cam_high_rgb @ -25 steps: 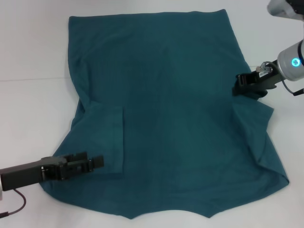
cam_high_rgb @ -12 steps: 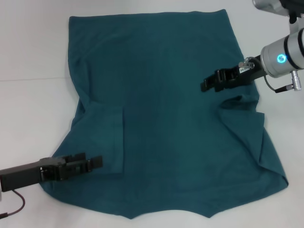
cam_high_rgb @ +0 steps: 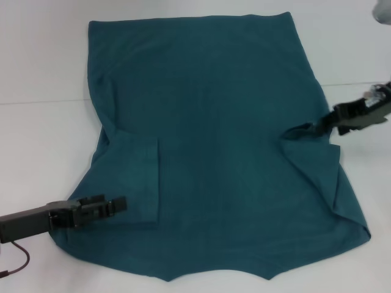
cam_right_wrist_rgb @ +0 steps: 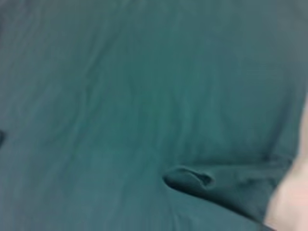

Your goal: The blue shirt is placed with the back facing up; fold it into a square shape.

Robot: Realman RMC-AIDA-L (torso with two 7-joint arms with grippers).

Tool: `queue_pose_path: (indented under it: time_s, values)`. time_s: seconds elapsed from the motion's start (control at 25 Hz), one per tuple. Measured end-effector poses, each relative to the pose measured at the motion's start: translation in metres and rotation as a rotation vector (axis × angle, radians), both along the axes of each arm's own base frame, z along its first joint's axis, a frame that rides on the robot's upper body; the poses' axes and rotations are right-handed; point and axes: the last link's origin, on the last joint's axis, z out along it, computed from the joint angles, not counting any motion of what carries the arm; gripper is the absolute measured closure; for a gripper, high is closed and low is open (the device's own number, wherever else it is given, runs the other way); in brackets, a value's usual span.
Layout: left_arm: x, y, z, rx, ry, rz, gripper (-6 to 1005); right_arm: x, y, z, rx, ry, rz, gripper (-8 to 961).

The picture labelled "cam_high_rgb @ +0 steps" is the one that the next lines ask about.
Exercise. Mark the teal blue t-shirt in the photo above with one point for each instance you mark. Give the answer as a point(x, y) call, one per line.
point(214, 122)

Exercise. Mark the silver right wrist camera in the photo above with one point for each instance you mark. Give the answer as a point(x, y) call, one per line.
point(383, 9)

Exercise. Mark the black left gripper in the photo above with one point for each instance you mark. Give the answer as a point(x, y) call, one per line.
point(30, 222)

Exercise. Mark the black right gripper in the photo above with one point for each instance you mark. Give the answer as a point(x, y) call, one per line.
point(366, 116)

